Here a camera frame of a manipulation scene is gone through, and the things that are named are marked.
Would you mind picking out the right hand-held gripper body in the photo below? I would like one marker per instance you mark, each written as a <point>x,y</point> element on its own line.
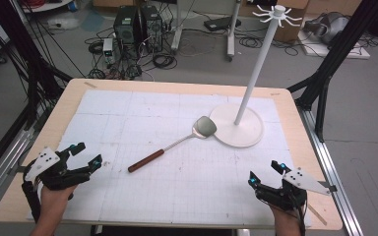
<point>282,196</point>

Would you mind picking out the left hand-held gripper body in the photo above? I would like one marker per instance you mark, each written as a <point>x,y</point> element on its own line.
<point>50,177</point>

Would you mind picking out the white hook stand rack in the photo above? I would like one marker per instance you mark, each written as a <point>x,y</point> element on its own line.
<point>239,131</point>

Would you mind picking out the person's right hand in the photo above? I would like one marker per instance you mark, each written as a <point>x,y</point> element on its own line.
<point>285,221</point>

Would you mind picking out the person's left hand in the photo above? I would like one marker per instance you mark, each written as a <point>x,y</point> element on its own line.
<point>54,203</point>

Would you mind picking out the thin wooden strip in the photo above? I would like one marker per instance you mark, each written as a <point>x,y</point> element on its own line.
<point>318,214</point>

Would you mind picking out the white grid mat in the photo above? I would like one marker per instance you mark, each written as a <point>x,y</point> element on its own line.
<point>144,111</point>

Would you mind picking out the small white power supply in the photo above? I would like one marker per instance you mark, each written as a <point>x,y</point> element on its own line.
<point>108,49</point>

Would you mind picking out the white board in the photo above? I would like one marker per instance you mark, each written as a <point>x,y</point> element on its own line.
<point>321,49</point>

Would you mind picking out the black computer tower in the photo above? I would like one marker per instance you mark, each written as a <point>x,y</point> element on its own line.
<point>126,26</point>
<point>151,29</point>

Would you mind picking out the cardboard box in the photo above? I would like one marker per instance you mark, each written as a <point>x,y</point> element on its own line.
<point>292,31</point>

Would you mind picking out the white stand leg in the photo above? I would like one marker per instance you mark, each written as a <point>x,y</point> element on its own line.
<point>177,32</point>
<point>232,32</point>

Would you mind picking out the grey bag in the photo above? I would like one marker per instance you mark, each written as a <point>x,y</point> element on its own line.
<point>329,28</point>

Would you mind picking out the flat black box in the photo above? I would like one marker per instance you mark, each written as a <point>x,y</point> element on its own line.
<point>221,23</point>

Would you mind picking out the black bracket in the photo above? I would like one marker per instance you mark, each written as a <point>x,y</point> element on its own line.
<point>332,188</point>
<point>18,169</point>

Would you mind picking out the aluminium rail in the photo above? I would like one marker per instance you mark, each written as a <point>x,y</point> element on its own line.
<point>0,177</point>
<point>328,157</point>

